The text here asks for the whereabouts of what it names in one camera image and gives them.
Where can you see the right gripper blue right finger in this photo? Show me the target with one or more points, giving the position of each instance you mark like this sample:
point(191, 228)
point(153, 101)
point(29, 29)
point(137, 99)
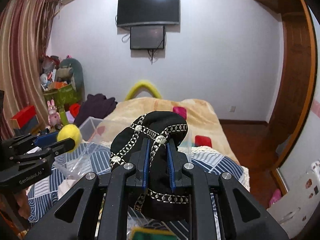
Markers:
point(175, 162)

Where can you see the brown wooden door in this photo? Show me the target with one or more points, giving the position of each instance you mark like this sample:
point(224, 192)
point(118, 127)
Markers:
point(298, 75)

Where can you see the red box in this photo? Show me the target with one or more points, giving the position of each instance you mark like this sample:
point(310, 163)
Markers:
point(22, 117)

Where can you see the large wall television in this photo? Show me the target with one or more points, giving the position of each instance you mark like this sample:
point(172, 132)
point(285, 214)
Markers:
point(148, 12)

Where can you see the small wall monitor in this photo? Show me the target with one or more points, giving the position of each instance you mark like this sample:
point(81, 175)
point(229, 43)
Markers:
point(147, 37)

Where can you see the green yellow sponge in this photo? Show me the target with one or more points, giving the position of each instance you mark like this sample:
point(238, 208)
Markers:
point(151, 234)

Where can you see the striped red curtain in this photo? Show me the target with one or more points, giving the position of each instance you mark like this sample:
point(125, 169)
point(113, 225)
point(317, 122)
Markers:
point(25, 34)

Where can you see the green cardboard box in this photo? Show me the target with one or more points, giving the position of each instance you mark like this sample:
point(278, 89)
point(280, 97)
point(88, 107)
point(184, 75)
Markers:
point(65, 95)

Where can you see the clear plastic storage bin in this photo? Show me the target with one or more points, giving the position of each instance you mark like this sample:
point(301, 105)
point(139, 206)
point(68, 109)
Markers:
point(93, 154)

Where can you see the white suitcase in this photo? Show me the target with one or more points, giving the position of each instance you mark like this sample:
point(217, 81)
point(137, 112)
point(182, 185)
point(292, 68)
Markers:
point(295, 208)

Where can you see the yellow fuzzy ball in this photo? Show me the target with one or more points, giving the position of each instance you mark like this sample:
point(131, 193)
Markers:
point(70, 131)

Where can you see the blue white patterned tablecloth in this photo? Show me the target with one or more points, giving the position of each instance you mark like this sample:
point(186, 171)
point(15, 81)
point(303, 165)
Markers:
point(45, 193)

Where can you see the grey green plush toy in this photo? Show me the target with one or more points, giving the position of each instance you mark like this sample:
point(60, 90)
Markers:
point(70, 71)

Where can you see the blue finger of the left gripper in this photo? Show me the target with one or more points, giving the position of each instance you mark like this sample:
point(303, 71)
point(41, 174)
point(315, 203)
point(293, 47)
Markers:
point(61, 147)
point(46, 139)

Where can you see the pink rabbit toy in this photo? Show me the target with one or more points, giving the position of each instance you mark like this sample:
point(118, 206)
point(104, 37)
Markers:
point(53, 114)

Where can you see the dark purple clothing pile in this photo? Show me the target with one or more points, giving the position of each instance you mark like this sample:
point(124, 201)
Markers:
point(97, 106)

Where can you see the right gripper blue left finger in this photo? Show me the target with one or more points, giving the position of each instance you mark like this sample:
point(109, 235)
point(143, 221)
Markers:
point(139, 180)

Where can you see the beige blanket bed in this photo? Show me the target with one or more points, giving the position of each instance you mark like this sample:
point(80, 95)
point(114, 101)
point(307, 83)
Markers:
point(199, 115)

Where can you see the black embroidered pouch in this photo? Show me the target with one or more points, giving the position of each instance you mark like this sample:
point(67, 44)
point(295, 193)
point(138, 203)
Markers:
point(158, 201)

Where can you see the yellow curved pillow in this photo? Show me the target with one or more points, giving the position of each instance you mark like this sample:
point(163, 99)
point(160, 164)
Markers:
point(140, 86)

